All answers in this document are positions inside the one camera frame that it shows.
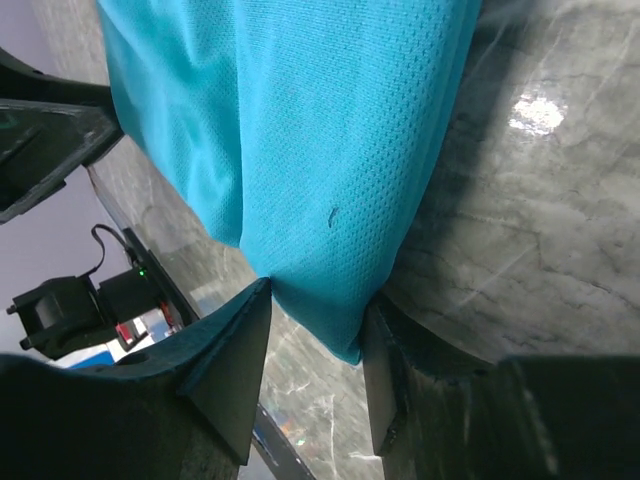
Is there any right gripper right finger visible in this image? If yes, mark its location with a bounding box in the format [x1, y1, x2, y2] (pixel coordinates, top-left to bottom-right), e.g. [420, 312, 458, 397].
[361, 295, 639, 479]

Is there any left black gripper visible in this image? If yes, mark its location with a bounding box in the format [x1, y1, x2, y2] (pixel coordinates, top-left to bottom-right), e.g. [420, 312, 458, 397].
[1, 50, 124, 224]

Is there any teal t shirt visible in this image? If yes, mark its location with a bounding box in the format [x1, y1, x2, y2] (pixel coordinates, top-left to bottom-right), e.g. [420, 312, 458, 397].
[97, 1, 481, 364]

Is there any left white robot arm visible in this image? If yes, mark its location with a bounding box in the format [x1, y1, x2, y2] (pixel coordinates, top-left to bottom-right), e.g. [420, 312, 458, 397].
[1, 51, 169, 360]

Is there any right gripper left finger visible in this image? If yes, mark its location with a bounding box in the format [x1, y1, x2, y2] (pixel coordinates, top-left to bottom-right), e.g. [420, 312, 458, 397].
[1, 278, 272, 479]

